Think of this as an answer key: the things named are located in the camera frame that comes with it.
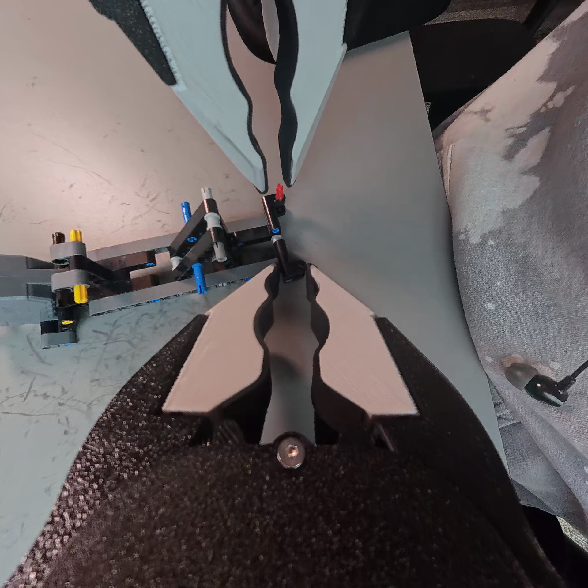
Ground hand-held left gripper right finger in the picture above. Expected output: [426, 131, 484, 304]
[305, 265, 420, 451]

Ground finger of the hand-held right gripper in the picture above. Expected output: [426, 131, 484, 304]
[270, 0, 348, 187]
[141, 0, 270, 194]

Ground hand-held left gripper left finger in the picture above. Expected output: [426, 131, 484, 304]
[162, 263, 281, 445]

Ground grey black toy brick chassis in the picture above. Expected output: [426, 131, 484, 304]
[0, 186, 309, 351]

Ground grey desk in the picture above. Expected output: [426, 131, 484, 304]
[0, 0, 508, 577]

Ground small black clip microphone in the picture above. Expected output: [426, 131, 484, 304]
[503, 353, 588, 408]

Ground grey patterned sweatshirt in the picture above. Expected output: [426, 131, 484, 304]
[432, 0, 588, 531]

